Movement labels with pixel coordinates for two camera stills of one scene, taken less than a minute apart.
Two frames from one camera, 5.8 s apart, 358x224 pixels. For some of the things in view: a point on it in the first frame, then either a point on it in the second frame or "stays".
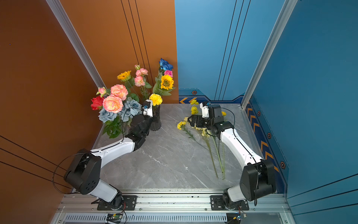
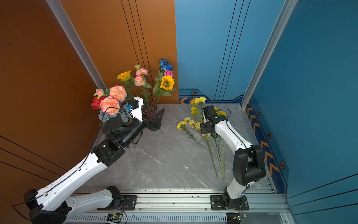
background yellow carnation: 156,99 to 199,101
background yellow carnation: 180,126 stays
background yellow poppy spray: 194,110 stays
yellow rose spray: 206,134 stays
